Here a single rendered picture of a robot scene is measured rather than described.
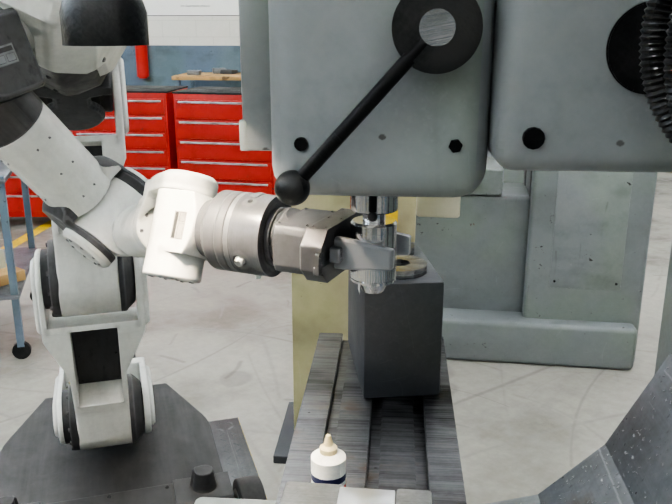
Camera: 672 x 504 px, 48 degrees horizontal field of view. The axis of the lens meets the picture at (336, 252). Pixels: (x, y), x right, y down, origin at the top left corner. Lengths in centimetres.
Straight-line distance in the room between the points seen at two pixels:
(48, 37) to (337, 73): 49
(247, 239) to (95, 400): 87
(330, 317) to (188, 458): 108
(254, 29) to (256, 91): 6
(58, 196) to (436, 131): 58
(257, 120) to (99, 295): 74
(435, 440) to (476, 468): 166
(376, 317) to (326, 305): 151
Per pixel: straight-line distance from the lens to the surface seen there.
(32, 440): 188
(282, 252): 77
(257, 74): 74
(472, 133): 66
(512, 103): 63
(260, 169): 537
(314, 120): 65
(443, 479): 102
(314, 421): 113
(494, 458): 282
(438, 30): 61
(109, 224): 108
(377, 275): 76
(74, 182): 106
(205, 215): 81
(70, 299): 142
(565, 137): 64
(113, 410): 161
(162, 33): 1018
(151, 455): 174
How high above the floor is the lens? 146
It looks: 17 degrees down
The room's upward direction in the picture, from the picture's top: straight up
